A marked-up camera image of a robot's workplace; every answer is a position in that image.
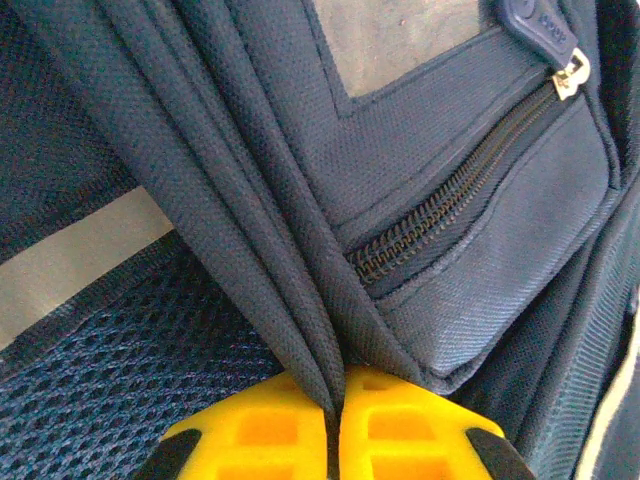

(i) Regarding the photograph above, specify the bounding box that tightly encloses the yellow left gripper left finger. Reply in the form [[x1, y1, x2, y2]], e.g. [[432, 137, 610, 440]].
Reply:
[[134, 372, 335, 480]]

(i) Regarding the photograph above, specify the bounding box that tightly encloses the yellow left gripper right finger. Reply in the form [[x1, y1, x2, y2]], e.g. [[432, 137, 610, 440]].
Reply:
[[337, 363, 540, 480]]

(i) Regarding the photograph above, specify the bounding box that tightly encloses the navy blue backpack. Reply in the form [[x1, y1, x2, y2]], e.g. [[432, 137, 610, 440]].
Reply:
[[0, 0, 640, 480]]

